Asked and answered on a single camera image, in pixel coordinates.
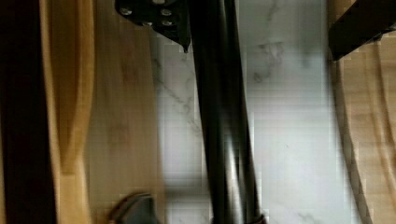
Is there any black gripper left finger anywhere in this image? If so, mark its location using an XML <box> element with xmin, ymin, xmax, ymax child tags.
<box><xmin>115</xmin><ymin>0</ymin><xmax>191</xmax><ymax>53</ymax></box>

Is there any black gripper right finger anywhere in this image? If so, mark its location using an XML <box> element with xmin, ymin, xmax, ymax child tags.
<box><xmin>329</xmin><ymin>0</ymin><xmax>396</xmax><ymax>61</ymax></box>

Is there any black drawer handle bar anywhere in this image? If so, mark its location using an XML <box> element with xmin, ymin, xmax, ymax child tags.
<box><xmin>187</xmin><ymin>0</ymin><xmax>266</xmax><ymax>224</ymax></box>

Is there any wooden drawer box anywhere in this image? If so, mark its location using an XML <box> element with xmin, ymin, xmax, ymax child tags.
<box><xmin>1</xmin><ymin>0</ymin><xmax>165</xmax><ymax>224</ymax></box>

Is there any wooden cutting board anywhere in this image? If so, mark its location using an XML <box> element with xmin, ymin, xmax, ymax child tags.
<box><xmin>326</xmin><ymin>0</ymin><xmax>396</xmax><ymax>224</ymax></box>

